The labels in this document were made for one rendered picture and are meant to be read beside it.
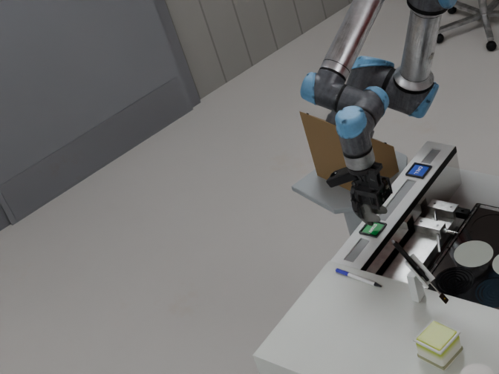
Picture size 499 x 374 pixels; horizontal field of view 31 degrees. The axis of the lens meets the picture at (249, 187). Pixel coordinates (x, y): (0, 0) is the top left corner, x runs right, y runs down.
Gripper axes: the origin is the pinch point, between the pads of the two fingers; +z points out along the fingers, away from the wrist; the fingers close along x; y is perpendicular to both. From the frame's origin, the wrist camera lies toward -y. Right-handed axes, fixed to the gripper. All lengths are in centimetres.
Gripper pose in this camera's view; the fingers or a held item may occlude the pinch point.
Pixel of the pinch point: (368, 220)
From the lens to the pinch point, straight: 240.8
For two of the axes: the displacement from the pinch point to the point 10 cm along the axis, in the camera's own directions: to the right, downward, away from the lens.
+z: 2.6, 7.7, 5.8
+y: 7.7, 1.9, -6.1
